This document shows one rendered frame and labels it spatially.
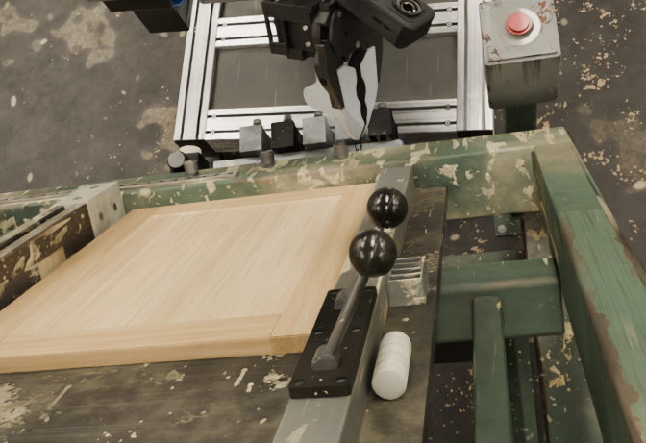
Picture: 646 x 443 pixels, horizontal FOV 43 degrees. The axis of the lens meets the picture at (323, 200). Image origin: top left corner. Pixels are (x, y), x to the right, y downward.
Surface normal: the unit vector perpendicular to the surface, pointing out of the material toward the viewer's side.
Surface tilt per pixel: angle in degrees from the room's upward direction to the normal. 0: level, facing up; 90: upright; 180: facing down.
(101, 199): 90
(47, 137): 0
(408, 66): 0
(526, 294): 35
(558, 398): 0
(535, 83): 90
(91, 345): 55
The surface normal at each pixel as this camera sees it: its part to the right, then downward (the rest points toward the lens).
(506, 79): 0.04, 0.94
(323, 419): -0.16, -0.95
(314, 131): -0.22, -0.32
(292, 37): -0.60, 0.50
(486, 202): -0.17, 0.29
